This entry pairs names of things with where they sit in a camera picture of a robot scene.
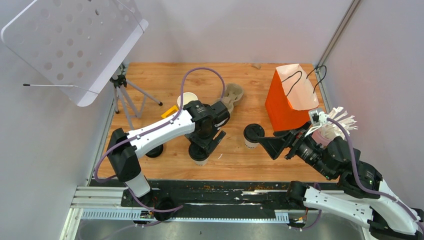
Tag clear perforated acrylic panel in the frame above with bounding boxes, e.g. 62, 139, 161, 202
1, 0, 149, 107

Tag black coffee cup lid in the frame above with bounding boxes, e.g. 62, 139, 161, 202
243, 123, 265, 144

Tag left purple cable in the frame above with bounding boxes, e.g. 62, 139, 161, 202
93, 67, 227, 214

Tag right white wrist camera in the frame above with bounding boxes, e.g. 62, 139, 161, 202
305, 108, 330, 137

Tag stacked pulp cup carriers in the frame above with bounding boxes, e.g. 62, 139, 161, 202
218, 83, 245, 115

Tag orange paper bag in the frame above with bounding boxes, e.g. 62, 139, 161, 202
264, 64, 319, 132

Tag white tripod stand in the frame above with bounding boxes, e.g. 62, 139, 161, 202
109, 73, 163, 130

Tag single white paper cup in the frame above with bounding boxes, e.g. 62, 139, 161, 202
244, 138, 259, 149

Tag pink cup of wrapped straws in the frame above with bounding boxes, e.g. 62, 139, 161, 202
312, 106, 358, 147

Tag yellow plastic triangle holder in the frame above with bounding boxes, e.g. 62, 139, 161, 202
161, 105, 179, 119

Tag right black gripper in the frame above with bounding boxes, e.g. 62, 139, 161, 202
255, 120, 333, 179

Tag stack of white paper cups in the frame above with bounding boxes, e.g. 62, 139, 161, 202
176, 92, 198, 108

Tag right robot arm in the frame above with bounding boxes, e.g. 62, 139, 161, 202
258, 125, 424, 240

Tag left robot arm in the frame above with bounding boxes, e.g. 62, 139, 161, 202
106, 100, 230, 207

